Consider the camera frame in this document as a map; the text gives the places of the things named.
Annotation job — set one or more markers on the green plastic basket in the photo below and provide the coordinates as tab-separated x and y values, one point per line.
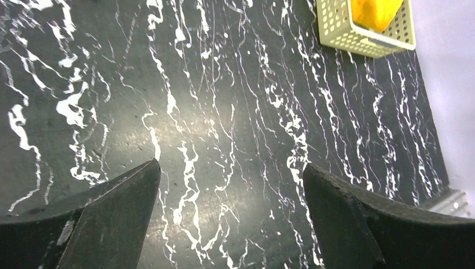
338	30

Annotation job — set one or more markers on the yellow brown towel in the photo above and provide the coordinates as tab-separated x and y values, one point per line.
374	14

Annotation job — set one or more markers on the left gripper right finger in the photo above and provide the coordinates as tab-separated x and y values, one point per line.
356	228

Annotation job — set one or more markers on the aluminium rail frame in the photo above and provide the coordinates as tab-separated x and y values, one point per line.
451	202

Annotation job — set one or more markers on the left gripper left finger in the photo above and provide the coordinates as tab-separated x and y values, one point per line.
103	227

